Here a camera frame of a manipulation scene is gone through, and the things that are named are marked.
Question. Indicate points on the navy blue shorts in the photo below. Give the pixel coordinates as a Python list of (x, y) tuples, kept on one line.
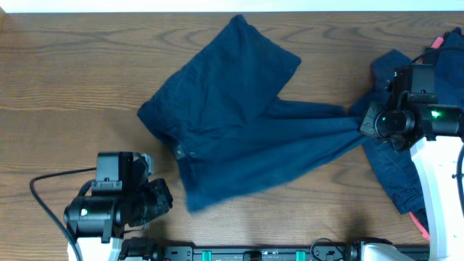
[(231, 134)]

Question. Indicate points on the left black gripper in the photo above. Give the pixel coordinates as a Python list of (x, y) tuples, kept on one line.
[(162, 201)]

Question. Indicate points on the black garment with pink trim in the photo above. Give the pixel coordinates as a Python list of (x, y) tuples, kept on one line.
[(419, 217)]

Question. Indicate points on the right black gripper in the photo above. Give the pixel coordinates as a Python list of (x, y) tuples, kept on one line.
[(368, 125)]

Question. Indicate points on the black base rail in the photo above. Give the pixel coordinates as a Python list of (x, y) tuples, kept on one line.
[(323, 249)]

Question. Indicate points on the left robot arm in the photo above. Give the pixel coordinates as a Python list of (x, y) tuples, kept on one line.
[(97, 222)]

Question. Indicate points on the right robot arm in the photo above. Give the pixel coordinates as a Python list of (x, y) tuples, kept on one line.
[(433, 134)]

